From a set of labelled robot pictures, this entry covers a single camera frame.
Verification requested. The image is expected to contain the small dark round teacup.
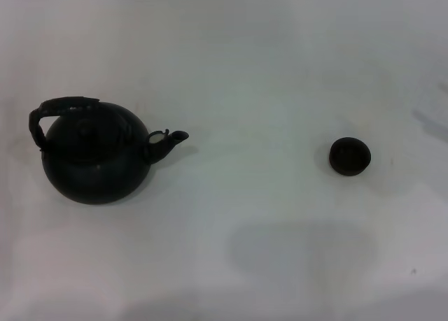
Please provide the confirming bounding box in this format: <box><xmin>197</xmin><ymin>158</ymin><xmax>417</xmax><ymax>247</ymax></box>
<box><xmin>328</xmin><ymin>136</ymin><xmax>372</xmax><ymax>178</ymax></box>

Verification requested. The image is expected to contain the black round teapot with handle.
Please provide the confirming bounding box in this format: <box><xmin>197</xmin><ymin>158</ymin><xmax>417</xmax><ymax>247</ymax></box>
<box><xmin>28</xmin><ymin>96</ymin><xmax>191</xmax><ymax>206</ymax></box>

